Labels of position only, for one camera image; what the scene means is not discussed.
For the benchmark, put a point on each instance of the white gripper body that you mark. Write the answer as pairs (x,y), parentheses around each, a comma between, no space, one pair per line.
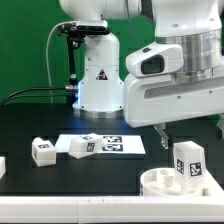
(159,99)

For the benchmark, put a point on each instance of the black camera on stand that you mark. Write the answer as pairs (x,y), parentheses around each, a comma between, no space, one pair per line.
(76,32)

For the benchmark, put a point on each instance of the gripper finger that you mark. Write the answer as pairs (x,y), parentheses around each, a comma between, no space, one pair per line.
(160,128)
(220,124)

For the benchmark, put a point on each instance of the white paper marker sheet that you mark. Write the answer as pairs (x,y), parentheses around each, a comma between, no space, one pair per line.
(121,144)

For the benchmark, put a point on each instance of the white block left edge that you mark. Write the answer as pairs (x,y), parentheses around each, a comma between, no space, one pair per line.
(2,166)

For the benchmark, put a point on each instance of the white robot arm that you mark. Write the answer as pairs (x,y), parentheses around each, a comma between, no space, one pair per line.
(178,76)

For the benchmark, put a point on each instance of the white front rail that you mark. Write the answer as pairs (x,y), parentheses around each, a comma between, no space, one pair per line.
(82,210)

